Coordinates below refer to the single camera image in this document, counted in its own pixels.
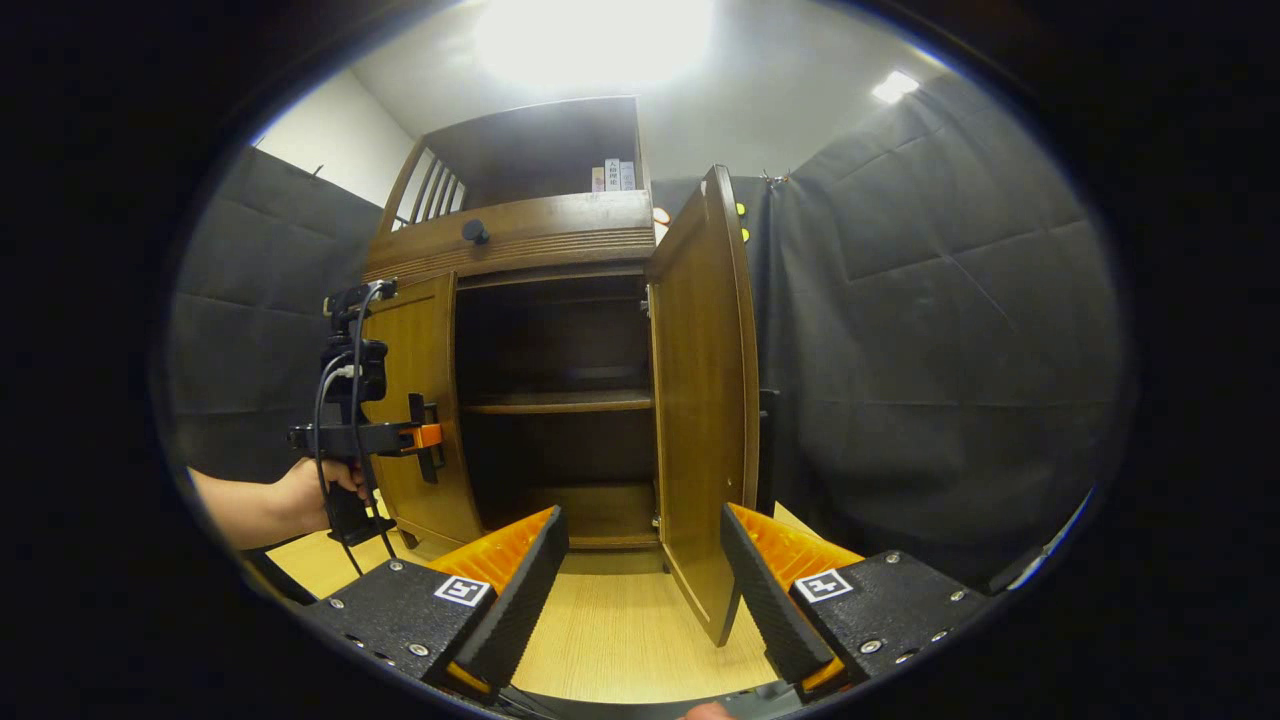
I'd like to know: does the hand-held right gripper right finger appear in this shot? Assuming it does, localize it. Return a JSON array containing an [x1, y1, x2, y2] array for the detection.
[[719, 502, 993, 693]]

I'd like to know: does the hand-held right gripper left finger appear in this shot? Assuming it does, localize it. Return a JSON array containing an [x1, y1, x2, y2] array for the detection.
[[300, 505, 570, 698]]

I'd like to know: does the wooden shoe cabinet door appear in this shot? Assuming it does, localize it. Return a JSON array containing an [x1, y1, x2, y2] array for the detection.
[[360, 272, 484, 546], [645, 165, 761, 648]]

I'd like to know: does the wooden double-door shoe cabinet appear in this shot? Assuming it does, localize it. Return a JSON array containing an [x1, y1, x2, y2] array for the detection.
[[360, 96, 669, 553]]

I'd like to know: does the wooden inner cabinet shelf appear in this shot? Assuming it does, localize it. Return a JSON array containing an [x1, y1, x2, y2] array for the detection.
[[462, 390, 654, 416]]

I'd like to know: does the wooden drawer with black knob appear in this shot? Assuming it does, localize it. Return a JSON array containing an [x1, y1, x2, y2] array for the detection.
[[363, 190, 657, 287]]

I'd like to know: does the black backdrop cloth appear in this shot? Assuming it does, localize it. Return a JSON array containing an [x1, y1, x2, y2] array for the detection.
[[165, 75, 1126, 586]]

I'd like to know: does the large ceiling light panel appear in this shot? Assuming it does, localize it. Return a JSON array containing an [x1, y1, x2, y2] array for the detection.
[[475, 0, 716, 91]]

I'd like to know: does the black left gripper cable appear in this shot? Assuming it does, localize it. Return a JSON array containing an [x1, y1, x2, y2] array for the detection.
[[312, 283, 399, 578]]

